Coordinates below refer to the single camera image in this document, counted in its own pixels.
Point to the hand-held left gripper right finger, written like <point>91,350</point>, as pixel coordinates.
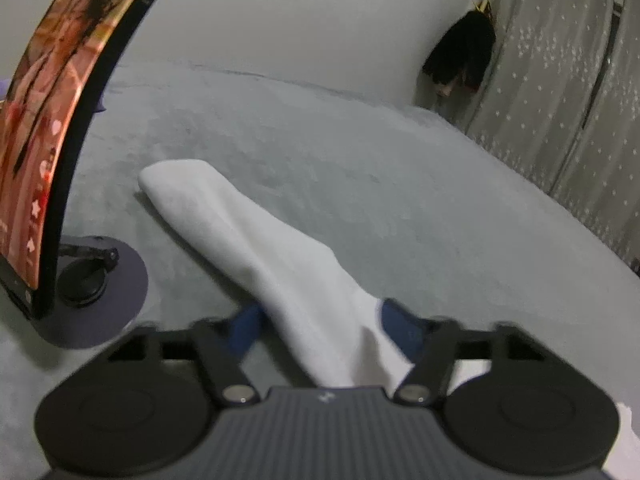
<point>405,330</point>

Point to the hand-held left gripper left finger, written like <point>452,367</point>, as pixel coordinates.
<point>245,332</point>

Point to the white long-sleeved bear shirt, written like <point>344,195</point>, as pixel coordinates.
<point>275,250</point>

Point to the grey bed sheet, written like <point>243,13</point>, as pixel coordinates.
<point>400,185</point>

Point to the grey star-print curtain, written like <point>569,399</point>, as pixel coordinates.
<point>550,85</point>

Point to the black hanging garment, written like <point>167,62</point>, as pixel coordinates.
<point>465,45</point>

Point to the tablet with lit screen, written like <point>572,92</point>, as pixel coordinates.
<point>50,110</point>

